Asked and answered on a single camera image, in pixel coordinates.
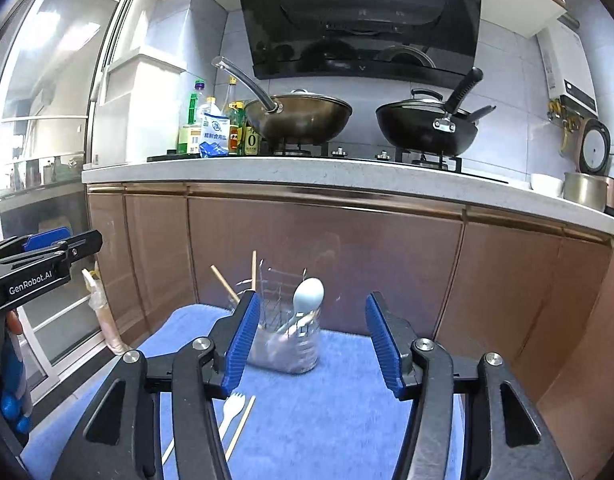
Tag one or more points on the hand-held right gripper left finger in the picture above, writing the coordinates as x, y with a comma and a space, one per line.
242, 340

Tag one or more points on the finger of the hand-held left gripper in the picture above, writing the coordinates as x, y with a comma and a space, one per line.
47, 239
84, 245

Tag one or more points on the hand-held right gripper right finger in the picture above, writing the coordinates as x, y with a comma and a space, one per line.
382, 345

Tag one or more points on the clear plastic utensil holder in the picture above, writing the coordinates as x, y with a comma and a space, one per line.
297, 345

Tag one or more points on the wooden chopstick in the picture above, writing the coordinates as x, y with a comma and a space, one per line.
167, 452
239, 427
224, 282
254, 270

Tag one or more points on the white plastic fork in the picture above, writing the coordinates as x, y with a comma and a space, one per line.
233, 405

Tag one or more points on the light blue plastic spoon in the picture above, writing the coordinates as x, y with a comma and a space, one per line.
308, 294

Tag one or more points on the person's left hand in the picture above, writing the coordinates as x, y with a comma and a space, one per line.
14, 375

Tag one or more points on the clear plastic bag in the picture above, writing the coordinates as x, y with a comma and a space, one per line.
104, 315

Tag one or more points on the blue towel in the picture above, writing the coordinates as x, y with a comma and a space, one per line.
327, 410

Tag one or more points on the brown kitchen base cabinet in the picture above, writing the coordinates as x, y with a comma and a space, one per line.
337, 250

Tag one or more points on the blue and white salt bag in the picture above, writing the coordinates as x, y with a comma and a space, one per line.
214, 135

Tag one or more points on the green-capped plastic bottle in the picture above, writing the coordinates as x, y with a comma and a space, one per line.
193, 110

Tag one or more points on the sliding glass door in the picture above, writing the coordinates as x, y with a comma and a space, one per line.
62, 60

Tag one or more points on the black gas stove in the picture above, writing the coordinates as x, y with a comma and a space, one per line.
367, 156

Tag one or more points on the cooking oil bottle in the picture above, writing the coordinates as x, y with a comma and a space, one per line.
250, 137

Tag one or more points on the tall yellow-capped bottle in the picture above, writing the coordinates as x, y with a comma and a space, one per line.
232, 95

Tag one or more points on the black wok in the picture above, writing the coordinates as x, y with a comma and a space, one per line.
417, 130

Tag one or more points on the white bowl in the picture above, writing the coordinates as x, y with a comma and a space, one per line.
547, 184

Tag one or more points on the glass pot lid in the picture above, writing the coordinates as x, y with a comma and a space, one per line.
427, 101

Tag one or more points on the stainless steel pot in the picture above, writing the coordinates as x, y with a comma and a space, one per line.
584, 191

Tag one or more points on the gas pipes and valves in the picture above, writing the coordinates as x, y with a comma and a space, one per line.
565, 130

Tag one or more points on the rice cooker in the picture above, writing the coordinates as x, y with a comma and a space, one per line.
594, 147

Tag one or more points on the white water heater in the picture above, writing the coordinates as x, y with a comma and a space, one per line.
562, 65

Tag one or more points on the black range hood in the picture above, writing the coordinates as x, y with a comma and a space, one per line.
362, 10

